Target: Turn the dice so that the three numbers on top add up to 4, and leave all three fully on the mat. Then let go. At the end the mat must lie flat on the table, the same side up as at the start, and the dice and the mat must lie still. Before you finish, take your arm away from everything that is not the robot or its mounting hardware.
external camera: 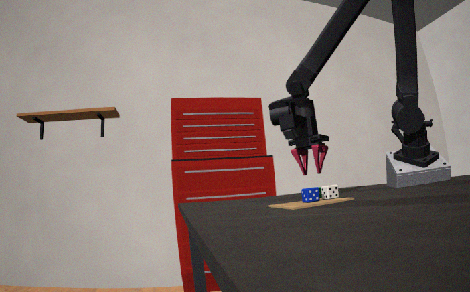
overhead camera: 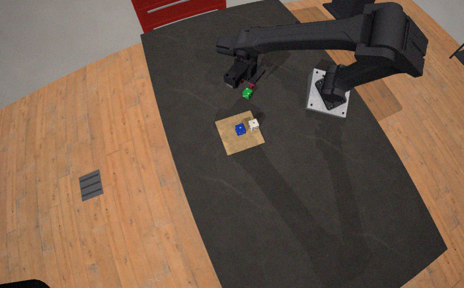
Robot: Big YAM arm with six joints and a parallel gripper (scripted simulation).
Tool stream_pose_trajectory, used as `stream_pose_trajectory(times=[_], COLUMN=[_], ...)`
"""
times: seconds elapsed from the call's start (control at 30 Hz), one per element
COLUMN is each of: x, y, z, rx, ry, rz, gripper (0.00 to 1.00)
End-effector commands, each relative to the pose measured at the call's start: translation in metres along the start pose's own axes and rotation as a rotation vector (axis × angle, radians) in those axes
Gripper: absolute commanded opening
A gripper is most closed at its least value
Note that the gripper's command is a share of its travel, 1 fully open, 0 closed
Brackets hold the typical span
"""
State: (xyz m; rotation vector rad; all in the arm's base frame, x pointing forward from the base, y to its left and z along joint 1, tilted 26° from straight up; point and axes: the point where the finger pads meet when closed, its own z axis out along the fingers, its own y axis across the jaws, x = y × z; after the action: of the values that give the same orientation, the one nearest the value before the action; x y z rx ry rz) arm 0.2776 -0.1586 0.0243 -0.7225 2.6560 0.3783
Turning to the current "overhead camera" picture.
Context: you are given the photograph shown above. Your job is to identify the tan flat mat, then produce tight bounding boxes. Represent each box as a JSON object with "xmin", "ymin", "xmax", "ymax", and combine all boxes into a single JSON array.
[{"xmin": 215, "ymin": 110, "xmax": 265, "ymax": 156}]

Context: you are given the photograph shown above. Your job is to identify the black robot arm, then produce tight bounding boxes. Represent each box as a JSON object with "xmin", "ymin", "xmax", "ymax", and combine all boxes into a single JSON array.
[{"xmin": 216, "ymin": 2, "xmax": 428, "ymax": 110}]

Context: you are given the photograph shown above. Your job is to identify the blue dice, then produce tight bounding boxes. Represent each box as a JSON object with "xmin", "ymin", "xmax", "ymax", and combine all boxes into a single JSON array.
[{"xmin": 235, "ymin": 124, "xmax": 246, "ymax": 136}]

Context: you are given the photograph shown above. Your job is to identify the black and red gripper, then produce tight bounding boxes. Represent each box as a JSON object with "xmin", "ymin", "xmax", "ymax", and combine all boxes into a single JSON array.
[{"xmin": 240, "ymin": 59, "xmax": 266, "ymax": 89}]

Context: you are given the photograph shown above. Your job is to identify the green dice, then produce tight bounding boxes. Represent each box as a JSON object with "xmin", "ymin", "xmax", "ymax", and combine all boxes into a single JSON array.
[{"xmin": 243, "ymin": 88, "xmax": 253, "ymax": 99}]

